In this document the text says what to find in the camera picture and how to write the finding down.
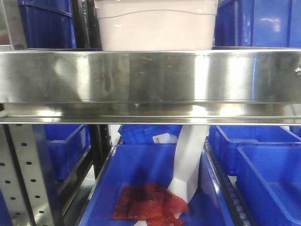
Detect blue bin lower right front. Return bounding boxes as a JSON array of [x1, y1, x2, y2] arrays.
[[236, 146, 301, 226]]

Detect blue bin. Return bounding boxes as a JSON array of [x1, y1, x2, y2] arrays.
[[214, 0, 301, 48], [208, 125, 301, 176], [18, 0, 76, 48], [45, 124, 90, 180], [236, 146, 301, 226], [79, 144, 234, 226], [118, 124, 182, 145]]

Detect blue bin upper left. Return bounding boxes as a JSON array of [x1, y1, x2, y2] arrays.
[[18, 0, 76, 48]]

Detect blue bin lower left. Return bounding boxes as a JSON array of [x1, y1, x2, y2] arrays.
[[45, 124, 90, 180]]

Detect blue bin lower back centre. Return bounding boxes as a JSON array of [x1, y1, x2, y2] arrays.
[[118, 124, 182, 145]]

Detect blue bin upper right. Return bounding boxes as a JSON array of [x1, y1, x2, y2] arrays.
[[214, 0, 301, 48]]

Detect white plastic storage bin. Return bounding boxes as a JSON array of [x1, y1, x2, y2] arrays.
[[95, 0, 218, 51]]

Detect red mesh bags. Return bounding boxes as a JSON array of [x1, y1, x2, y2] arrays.
[[111, 182, 189, 226]]

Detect blue bin lower right back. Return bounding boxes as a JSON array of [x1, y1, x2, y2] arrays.
[[208, 125, 301, 176]]

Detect stainless steel shelf beam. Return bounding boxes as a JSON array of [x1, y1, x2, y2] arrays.
[[0, 47, 301, 125]]

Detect perforated steel shelf post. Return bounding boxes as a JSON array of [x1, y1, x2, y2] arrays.
[[0, 124, 63, 226]]

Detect roller conveyor rail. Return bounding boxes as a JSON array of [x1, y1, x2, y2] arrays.
[[204, 138, 255, 226]]

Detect white paper strip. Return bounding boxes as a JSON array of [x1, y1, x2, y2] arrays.
[[168, 125, 210, 202]]

